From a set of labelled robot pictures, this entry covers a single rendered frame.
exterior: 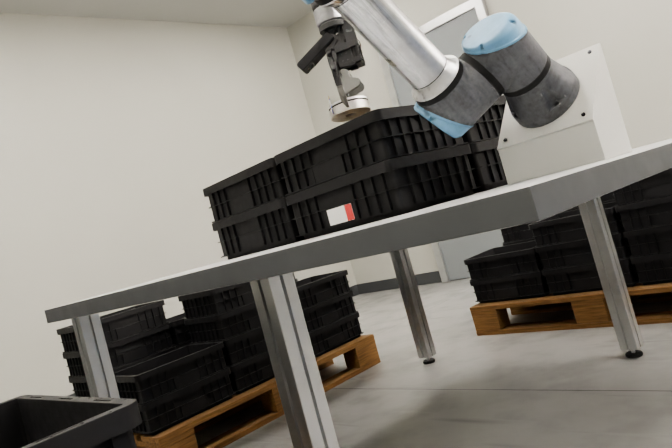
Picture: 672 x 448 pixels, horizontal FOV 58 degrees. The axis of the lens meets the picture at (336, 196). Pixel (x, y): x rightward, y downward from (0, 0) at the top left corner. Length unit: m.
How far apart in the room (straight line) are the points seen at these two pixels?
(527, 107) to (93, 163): 3.90
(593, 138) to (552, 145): 0.08
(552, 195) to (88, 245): 4.17
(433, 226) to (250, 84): 5.11
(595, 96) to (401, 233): 0.64
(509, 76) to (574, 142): 0.19
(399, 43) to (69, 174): 3.82
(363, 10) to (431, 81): 0.20
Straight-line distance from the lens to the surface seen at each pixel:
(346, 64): 1.52
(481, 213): 0.74
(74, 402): 0.83
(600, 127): 1.32
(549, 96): 1.33
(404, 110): 1.37
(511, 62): 1.26
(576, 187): 0.81
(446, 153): 1.43
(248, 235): 1.76
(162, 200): 5.00
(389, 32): 1.15
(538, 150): 1.35
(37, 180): 4.68
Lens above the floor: 0.71
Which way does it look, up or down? 3 degrees up
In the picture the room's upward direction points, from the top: 15 degrees counter-clockwise
